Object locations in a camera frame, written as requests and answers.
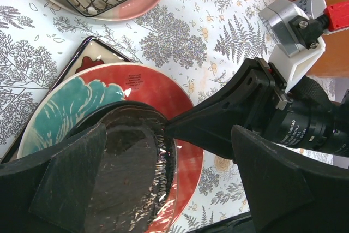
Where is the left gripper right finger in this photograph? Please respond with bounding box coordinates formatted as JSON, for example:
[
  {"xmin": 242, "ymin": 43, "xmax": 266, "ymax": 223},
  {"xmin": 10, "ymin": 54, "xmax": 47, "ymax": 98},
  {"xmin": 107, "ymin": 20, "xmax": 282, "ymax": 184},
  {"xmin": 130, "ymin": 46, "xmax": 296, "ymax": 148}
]
[{"xmin": 231, "ymin": 126, "xmax": 348, "ymax": 232}]

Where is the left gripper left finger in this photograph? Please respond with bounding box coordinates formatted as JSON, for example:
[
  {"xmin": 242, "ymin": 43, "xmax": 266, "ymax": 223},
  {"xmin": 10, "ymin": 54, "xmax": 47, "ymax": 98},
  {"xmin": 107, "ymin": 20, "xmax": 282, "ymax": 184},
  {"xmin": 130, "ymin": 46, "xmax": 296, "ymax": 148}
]
[{"xmin": 1, "ymin": 124, "xmax": 106, "ymax": 232}]

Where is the square dark rimmed plate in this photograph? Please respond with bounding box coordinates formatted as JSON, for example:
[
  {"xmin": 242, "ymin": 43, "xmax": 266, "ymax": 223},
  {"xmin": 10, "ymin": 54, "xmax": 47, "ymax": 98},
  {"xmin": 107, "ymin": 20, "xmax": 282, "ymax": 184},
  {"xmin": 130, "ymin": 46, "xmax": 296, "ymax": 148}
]
[{"xmin": 1, "ymin": 36, "xmax": 130, "ymax": 158}]

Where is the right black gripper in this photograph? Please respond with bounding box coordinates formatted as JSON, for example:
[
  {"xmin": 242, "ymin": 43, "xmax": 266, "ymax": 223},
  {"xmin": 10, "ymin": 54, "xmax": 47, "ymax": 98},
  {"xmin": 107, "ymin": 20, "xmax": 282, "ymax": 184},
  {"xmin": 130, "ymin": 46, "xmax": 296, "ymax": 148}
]
[{"xmin": 248, "ymin": 77, "xmax": 348, "ymax": 157}]

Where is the floral patterned table mat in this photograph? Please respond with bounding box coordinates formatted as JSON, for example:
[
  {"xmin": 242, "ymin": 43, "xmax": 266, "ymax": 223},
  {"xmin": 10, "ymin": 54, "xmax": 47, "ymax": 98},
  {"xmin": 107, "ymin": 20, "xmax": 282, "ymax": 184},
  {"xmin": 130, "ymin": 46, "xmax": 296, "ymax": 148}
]
[{"xmin": 0, "ymin": 0, "xmax": 349, "ymax": 233}]

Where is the red and teal round plate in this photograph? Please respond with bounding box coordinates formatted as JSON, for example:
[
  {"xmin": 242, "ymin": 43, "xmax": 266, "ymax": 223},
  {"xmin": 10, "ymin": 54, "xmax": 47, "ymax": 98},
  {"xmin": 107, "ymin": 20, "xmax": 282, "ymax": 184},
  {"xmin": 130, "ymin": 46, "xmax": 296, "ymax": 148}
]
[{"xmin": 17, "ymin": 63, "xmax": 203, "ymax": 232}]

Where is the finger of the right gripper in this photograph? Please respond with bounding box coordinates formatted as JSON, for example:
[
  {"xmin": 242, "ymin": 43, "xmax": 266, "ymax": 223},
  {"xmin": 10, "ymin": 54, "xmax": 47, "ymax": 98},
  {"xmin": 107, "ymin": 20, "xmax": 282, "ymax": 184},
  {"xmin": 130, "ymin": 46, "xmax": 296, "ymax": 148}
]
[{"xmin": 164, "ymin": 58, "xmax": 275, "ymax": 159}]

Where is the small grey white cup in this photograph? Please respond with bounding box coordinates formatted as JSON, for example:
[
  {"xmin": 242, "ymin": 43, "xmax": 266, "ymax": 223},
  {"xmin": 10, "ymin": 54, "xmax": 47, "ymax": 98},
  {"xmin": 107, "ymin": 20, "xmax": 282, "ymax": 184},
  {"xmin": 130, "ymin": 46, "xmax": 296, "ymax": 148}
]
[{"xmin": 294, "ymin": 0, "xmax": 327, "ymax": 19}]

